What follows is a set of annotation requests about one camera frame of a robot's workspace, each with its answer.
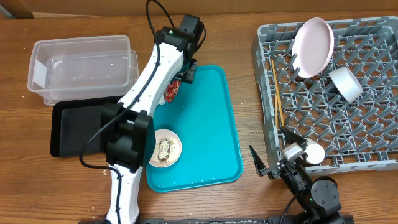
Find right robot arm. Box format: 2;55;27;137
256;126;346;223

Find clear plastic bin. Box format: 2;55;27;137
27;35;139;105

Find grey dish rack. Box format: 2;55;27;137
251;17;397;175

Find white cup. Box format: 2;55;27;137
304;138;325;165

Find teal tray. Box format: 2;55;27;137
146;65;243;192

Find small pink plate with food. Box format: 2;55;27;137
149;129;182;168

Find black bin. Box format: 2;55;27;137
50;96;121;157

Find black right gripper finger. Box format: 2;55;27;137
280;126;307;149
249;145;267;177

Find wooden chopstick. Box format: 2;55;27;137
271;60;285;126
275;89;279;131

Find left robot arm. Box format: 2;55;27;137
101;26;206;223

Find red snack wrapper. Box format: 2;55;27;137
164;80;181;103

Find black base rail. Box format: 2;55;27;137
77;210;355;224

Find white bowl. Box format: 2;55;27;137
329;67;363;103

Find large pink plate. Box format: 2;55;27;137
292;17;334;78

